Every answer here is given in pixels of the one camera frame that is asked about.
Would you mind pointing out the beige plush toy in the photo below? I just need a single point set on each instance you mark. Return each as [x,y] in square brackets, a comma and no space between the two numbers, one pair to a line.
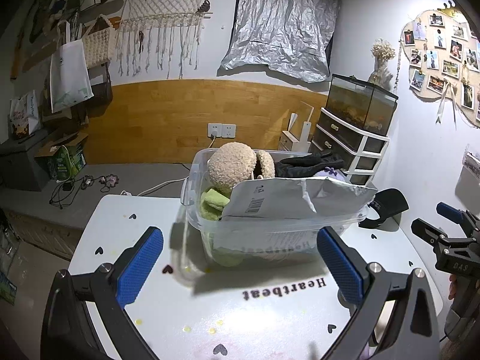
[232,167]

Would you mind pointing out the printed snack bag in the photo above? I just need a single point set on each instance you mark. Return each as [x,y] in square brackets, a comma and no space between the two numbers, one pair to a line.
[24,114]

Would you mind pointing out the silver foil sheet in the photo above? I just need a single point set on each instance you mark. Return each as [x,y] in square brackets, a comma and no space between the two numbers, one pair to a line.
[281,22]

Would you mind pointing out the purple cloth item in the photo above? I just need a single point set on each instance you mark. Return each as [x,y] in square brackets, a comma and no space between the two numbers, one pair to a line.
[333,173]

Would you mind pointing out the person's right hand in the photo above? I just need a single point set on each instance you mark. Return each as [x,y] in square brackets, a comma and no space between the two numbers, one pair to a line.
[453,287]

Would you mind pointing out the green carton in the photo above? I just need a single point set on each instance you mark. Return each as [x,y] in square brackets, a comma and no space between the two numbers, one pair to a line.
[67,163]

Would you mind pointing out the cloud-shaped photo board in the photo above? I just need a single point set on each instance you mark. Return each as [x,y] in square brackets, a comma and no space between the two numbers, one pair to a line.
[438,56]

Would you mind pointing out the grey storage box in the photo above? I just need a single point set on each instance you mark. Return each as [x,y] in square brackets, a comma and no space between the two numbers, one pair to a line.
[20,165]

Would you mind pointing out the clear plastic storage container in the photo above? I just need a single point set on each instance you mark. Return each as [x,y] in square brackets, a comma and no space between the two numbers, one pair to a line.
[262,227]

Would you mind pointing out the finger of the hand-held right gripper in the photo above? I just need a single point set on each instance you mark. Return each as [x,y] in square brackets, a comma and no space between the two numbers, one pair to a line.
[450,210]
[425,230]

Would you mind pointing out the glass fish tank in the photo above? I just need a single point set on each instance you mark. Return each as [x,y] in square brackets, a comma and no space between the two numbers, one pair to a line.
[356,105]

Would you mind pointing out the white desk organiser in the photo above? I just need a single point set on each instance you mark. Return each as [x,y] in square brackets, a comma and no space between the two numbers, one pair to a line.
[294,138]

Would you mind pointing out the purple flower-shaped trinket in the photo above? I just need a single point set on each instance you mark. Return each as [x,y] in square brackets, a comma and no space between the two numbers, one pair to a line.
[110,180]

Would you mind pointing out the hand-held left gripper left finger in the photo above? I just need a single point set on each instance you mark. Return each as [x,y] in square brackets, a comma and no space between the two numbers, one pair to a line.
[140,266]

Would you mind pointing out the black cap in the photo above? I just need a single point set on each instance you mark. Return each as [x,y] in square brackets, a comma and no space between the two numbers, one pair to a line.
[390,206]

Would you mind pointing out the black glove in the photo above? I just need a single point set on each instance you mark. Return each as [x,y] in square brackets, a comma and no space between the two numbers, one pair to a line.
[303,165]

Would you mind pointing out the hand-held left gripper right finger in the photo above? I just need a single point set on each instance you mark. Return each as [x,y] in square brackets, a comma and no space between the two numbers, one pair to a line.
[341,266]

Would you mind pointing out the dark wall decoration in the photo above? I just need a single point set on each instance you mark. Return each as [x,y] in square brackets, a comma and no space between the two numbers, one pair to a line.
[45,11]

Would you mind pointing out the white drawer unit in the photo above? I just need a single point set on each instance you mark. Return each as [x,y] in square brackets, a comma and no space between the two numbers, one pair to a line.
[337,138]

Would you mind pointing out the dried flower bouquet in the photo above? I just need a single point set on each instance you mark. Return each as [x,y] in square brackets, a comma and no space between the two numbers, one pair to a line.
[382,56]

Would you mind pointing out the white wall socket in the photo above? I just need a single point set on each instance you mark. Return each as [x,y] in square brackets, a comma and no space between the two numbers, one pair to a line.
[222,130]

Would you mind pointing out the clear acrylic wall shelf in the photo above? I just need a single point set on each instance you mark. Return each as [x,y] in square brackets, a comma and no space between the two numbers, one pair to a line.
[471,165]

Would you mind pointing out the cream macrame wall hanging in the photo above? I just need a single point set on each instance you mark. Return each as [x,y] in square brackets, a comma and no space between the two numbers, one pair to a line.
[161,11]

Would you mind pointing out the white tote bag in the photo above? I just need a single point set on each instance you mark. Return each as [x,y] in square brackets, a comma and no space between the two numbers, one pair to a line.
[69,75]

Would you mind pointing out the beige crochet house bag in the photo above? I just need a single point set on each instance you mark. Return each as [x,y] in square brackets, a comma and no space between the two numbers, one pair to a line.
[96,39]

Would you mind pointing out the white blue-printed wipes packet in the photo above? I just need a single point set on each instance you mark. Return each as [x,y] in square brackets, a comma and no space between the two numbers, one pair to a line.
[281,195]

